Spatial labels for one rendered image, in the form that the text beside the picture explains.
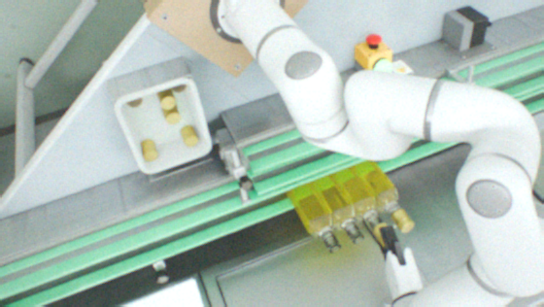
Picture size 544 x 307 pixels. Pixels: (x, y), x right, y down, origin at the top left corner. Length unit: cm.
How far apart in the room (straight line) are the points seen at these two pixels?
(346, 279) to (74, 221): 65
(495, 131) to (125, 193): 84
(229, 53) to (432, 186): 72
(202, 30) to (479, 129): 54
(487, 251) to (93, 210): 87
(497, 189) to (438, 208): 77
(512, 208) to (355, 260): 65
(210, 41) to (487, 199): 60
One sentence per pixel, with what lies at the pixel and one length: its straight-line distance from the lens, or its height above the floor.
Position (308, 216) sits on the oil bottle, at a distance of 107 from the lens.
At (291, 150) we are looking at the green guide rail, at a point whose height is 94.
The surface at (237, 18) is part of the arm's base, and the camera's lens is 88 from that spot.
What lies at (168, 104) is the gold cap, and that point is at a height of 81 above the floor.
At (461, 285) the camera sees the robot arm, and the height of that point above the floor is 141.
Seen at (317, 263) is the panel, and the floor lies 108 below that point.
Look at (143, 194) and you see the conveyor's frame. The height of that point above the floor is 84.
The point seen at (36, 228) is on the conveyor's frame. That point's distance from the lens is 122.
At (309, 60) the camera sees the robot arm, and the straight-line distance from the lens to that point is 71.
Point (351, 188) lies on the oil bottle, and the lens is 112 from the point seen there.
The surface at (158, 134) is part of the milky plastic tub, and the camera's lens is 114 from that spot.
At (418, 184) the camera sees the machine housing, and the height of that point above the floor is 96.
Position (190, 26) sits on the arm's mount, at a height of 85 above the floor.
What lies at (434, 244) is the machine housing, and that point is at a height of 115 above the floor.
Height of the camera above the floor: 166
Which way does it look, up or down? 43 degrees down
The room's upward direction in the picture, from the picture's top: 149 degrees clockwise
